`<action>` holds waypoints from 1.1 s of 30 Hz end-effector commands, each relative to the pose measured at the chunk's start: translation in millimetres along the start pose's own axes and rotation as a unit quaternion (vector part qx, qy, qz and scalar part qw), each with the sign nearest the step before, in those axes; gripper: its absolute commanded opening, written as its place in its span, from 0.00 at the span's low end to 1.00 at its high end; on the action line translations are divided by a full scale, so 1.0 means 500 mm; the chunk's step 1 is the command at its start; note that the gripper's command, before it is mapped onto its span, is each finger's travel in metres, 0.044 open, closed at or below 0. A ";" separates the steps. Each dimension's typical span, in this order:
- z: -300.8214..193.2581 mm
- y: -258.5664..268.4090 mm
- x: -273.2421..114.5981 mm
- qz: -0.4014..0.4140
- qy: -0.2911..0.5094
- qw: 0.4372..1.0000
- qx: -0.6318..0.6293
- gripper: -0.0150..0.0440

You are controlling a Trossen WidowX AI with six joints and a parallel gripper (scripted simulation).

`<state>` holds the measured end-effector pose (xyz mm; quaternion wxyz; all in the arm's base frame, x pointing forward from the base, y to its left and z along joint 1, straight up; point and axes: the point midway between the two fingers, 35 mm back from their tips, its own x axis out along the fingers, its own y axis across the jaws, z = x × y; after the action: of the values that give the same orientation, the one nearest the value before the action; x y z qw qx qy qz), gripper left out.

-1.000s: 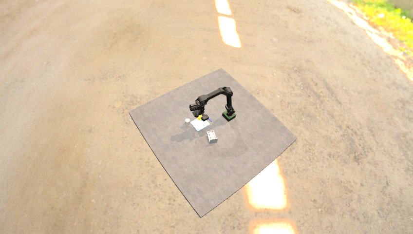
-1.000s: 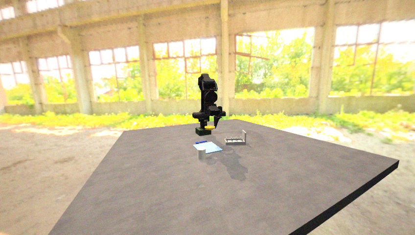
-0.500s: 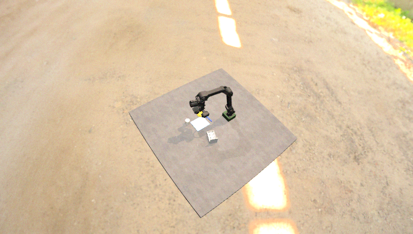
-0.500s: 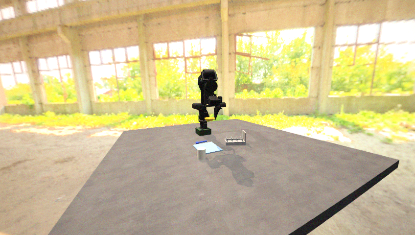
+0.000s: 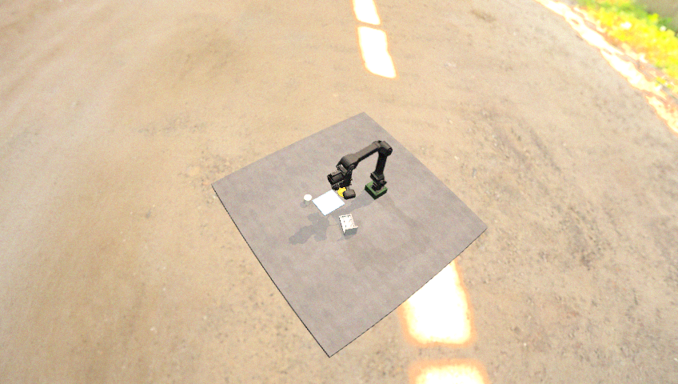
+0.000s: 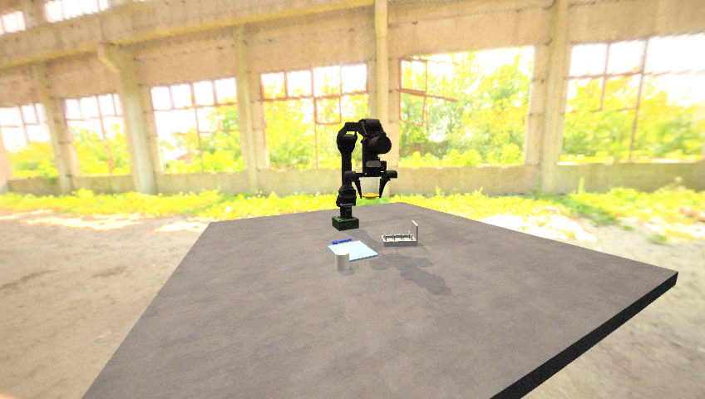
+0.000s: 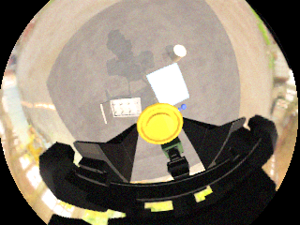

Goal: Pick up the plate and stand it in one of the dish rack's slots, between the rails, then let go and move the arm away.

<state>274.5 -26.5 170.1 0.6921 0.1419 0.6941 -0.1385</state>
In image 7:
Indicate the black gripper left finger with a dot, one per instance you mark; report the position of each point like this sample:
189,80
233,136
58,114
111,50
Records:
119,152

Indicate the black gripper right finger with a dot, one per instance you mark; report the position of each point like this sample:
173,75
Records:
208,139

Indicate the yellow plate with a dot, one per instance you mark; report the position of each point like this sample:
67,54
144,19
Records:
160,123

